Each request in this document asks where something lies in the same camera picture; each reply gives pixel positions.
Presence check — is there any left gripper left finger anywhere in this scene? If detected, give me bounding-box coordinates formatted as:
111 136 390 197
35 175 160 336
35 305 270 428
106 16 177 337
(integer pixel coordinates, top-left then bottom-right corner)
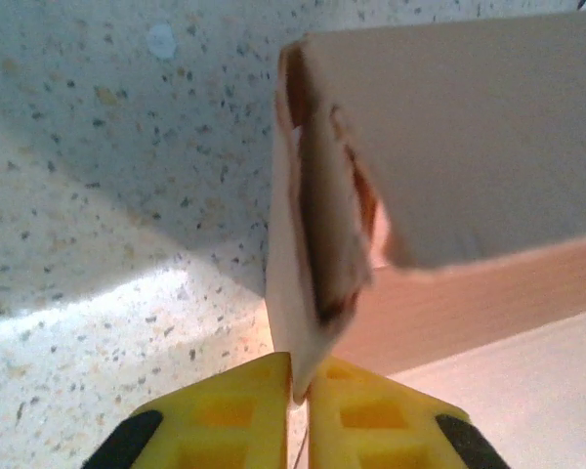
85 351 293 469

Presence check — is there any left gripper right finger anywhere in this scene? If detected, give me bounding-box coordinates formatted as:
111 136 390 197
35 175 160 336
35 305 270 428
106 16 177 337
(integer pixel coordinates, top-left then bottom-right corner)
308 356 507 469

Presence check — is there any pink paper box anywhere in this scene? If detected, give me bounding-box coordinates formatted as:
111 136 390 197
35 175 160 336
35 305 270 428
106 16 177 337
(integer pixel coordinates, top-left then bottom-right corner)
266 8 586 469

